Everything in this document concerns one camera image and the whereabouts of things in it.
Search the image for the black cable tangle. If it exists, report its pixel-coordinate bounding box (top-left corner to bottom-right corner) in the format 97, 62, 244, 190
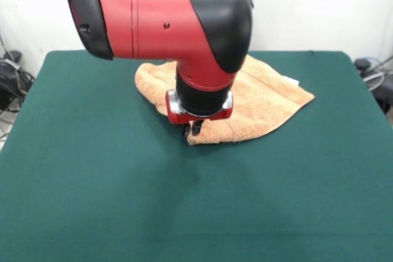
0, 58, 36, 114

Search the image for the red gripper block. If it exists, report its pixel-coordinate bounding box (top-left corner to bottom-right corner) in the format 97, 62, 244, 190
165, 90, 234, 137

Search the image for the dark green table cloth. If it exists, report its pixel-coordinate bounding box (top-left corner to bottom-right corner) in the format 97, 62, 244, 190
0, 49, 393, 262

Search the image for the tan terry towel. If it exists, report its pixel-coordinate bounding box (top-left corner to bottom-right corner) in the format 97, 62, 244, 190
134, 55, 316, 146

